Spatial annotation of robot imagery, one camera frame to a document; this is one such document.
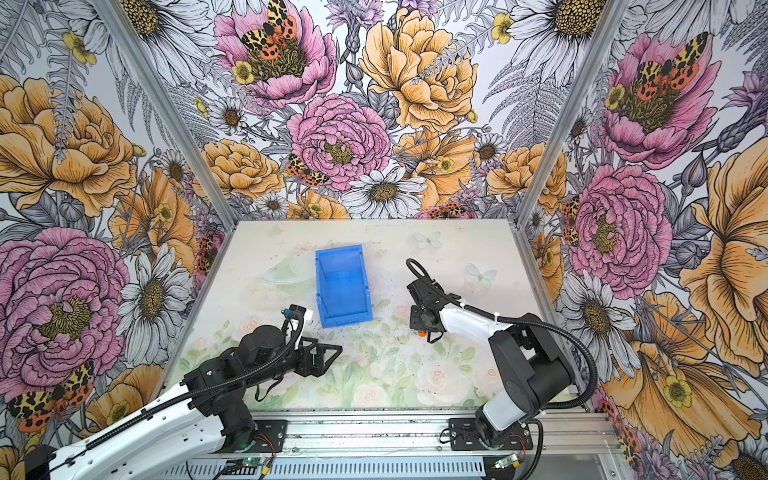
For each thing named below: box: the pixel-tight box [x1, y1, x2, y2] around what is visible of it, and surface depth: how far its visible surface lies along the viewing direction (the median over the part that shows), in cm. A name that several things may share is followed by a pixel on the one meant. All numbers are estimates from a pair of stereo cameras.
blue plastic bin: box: [315, 244, 373, 328], surface depth 101 cm
